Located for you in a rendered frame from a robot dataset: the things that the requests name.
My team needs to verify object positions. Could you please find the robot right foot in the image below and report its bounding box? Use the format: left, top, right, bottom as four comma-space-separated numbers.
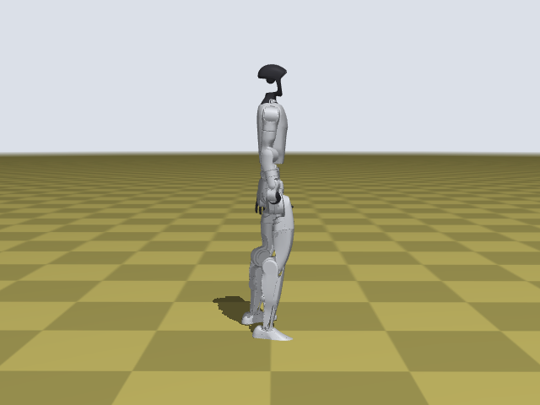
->
252, 325, 293, 341

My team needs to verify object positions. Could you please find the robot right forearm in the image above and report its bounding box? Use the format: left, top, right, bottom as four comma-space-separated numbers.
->
261, 149, 281, 201

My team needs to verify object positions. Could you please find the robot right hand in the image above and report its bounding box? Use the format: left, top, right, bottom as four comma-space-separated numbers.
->
269, 192, 294, 208

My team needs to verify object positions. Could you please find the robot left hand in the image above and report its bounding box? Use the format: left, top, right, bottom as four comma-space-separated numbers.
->
255, 199, 265, 215

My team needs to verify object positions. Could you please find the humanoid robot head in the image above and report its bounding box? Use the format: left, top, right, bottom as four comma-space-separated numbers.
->
257, 64, 287, 104

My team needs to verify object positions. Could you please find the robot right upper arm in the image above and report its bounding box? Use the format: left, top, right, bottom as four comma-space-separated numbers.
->
261, 106, 280, 162

